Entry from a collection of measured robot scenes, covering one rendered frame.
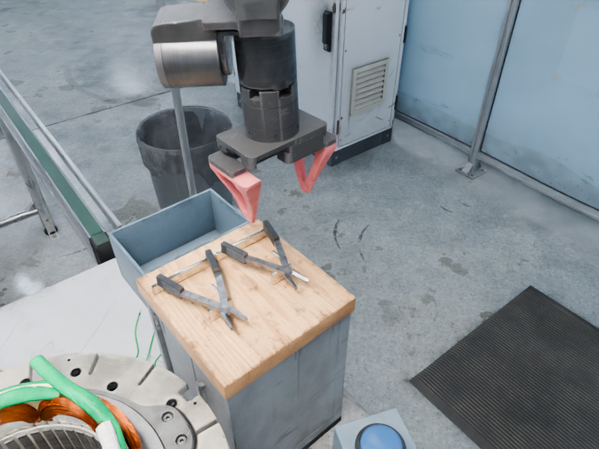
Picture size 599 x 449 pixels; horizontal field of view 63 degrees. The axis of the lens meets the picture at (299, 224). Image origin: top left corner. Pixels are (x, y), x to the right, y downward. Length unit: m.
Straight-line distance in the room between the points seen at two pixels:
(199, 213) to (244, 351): 0.30
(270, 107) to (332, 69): 2.07
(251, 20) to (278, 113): 0.10
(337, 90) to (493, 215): 1.00
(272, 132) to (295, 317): 0.22
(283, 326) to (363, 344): 1.34
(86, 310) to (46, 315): 0.07
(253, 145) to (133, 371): 0.25
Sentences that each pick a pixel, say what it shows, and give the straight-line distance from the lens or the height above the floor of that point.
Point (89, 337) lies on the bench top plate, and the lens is 0.99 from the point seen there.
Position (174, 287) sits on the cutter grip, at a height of 1.09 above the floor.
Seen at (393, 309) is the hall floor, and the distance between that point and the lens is 2.03.
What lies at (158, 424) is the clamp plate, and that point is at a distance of 0.48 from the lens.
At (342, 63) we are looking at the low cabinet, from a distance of 2.55.
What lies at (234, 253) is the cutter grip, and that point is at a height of 1.09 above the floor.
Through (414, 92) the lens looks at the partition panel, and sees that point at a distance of 3.02.
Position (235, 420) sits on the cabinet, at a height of 0.99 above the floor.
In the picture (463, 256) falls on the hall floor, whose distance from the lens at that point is 2.33.
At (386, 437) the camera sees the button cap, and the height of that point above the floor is 1.04.
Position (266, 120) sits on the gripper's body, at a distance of 0.49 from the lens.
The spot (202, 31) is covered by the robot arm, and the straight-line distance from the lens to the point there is 0.47.
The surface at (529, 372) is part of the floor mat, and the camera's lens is 1.97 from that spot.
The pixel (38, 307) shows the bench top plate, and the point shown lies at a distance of 1.09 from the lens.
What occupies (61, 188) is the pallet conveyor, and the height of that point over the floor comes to 0.76.
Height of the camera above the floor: 1.51
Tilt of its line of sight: 39 degrees down
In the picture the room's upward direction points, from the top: straight up
